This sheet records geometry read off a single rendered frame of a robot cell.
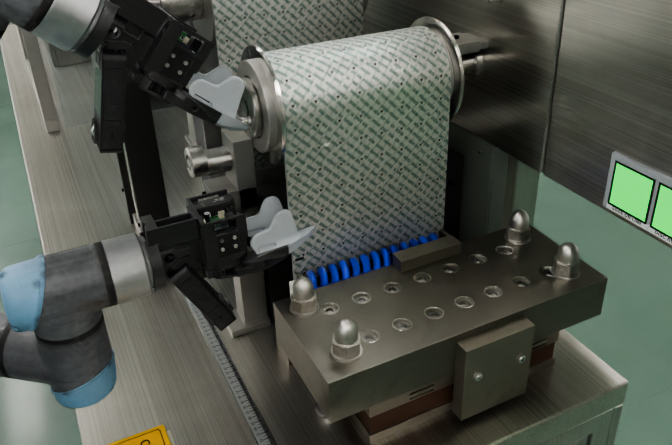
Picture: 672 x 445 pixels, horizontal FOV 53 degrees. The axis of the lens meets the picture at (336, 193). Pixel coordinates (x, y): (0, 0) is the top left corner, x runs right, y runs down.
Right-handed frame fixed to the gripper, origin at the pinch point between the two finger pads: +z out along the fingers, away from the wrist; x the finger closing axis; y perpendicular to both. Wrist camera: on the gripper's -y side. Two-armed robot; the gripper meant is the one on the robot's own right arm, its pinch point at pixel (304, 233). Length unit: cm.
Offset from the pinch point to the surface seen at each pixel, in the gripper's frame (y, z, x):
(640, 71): 22.6, 30.1, -21.7
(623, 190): 9.3, 29.3, -23.0
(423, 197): 0.5, 17.9, -0.3
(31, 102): -19, -27, 128
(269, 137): 13.9, -3.4, 0.7
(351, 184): 5.4, 6.8, -0.2
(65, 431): -109, -41, 96
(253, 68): 21.4, -3.4, 4.3
